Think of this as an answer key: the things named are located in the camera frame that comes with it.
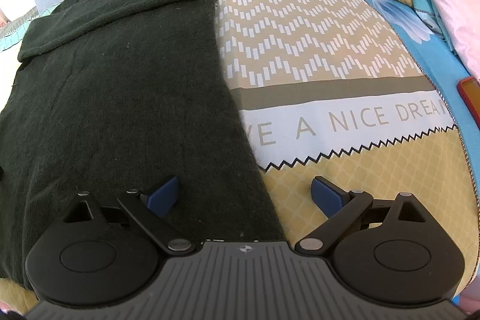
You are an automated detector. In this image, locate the red smartphone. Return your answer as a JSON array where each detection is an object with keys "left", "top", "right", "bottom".
[{"left": 456, "top": 76, "right": 480, "bottom": 124}]

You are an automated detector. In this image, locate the blue floral blanket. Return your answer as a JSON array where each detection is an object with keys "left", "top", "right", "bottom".
[{"left": 354, "top": 0, "right": 480, "bottom": 171}]

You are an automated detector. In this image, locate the dark green knit sweater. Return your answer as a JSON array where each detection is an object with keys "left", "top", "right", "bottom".
[{"left": 1, "top": 0, "right": 285, "bottom": 286}]

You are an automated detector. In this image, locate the patterned bed sheet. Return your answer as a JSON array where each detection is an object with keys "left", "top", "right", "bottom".
[{"left": 0, "top": 0, "right": 480, "bottom": 317}]

